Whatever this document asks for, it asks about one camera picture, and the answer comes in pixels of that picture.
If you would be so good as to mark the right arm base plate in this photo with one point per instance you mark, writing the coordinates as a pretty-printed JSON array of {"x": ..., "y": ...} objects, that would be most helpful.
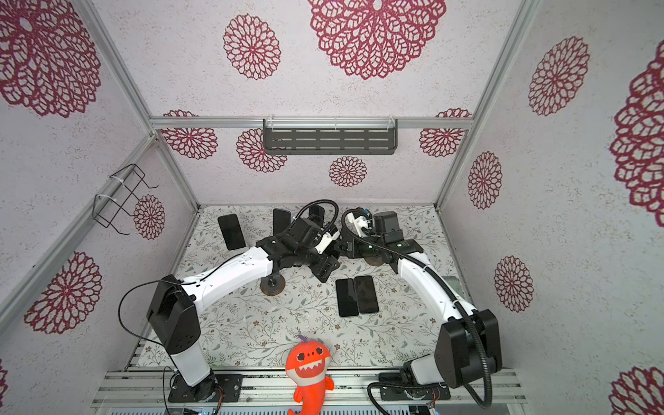
[{"x": 395, "y": 387}]

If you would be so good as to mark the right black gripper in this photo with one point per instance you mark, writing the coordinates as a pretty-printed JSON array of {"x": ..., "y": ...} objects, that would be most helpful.
[{"x": 350, "y": 241}]

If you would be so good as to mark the red shark plush toy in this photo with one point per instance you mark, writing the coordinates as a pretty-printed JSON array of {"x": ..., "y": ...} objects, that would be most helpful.
[{"x": 307, "y": 365}]

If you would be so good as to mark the phone on white stand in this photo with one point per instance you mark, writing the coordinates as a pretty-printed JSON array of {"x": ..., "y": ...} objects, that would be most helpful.
[{"x": 233, "y": 237}]

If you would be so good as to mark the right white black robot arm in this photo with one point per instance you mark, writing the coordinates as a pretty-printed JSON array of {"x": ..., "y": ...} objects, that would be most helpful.
[{"x": 468, "y": 346}]

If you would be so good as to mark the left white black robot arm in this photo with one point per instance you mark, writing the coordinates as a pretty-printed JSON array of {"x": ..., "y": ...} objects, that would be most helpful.
[{"x": 177, "y": 304}]

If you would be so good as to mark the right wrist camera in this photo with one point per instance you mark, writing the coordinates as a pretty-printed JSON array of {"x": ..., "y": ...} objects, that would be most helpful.
[{"x": 361, "y": 222}]

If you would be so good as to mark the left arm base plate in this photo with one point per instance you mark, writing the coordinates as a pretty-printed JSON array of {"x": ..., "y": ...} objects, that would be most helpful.
[{"x": 214, "y": 388}]

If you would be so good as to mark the front wooden round stand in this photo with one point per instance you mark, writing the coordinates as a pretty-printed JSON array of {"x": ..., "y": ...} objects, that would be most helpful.
[{"x": 272, "y": 285}]

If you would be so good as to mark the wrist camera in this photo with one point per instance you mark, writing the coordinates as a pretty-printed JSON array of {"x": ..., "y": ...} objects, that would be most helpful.
[
  {"x": 361, "y": 222},
  {"x": 326, "y": 240}
]

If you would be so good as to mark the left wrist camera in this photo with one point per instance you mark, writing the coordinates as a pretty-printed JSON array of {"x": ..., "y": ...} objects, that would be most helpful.
[{"x": 326, "y": 240}]

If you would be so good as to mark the grey green square object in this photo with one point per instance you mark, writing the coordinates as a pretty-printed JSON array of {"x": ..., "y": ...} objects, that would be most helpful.
[{"x": 455, "y": 284}]

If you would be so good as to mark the blue phone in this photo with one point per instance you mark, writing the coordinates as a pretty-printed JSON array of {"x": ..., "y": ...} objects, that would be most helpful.
[{"x": 367, "y": 299}]

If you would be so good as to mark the black wire wall rack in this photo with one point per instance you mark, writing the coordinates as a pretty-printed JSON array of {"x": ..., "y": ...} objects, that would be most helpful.
[{"x": 109, "y": 205}]

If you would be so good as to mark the grey wall shelf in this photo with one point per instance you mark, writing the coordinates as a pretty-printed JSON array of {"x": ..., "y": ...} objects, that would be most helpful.
[{"x": 335, "y": 138}]

